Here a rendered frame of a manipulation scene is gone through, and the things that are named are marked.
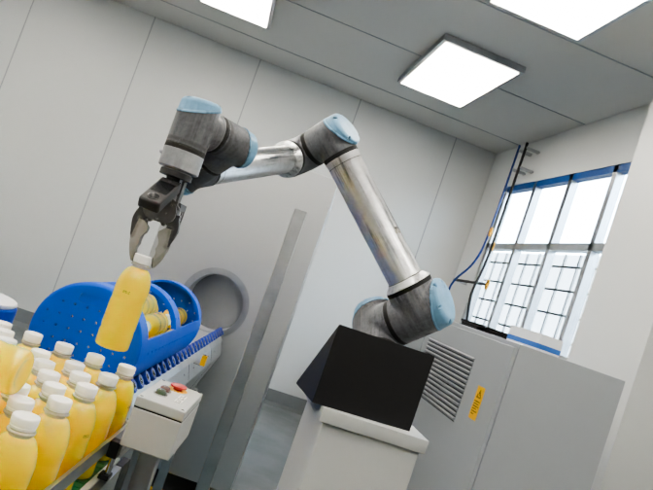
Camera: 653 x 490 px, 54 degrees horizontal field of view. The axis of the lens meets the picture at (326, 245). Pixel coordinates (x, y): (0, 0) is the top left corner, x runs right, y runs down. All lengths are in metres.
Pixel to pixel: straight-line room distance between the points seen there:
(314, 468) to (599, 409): 1.49
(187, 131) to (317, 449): 0.94
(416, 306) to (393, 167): 5.25
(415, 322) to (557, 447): 1.16
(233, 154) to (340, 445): 0.86
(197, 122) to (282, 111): 5.61
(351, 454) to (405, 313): 0.44
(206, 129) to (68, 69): 5.84
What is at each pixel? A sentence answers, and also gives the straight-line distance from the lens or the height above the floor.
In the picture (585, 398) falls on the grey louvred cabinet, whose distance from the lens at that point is 2.95.
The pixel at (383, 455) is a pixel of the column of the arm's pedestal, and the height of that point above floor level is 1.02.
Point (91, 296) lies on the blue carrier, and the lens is 1.72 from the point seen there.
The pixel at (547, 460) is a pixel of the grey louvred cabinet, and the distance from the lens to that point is 2.94.
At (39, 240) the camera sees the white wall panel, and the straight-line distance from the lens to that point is 7.09.
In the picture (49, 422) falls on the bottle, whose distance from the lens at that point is 1.15.
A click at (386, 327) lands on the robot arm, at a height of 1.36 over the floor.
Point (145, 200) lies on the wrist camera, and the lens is 1.35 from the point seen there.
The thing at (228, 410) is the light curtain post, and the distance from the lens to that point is 3.12.
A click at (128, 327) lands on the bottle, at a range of 1.42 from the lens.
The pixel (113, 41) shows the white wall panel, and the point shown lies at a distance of 7.24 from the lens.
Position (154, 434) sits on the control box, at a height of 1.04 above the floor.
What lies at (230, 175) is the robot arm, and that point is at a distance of 1.69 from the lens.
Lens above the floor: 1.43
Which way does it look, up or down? 3 degrees up
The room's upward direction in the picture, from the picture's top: 19 degrees clockwise
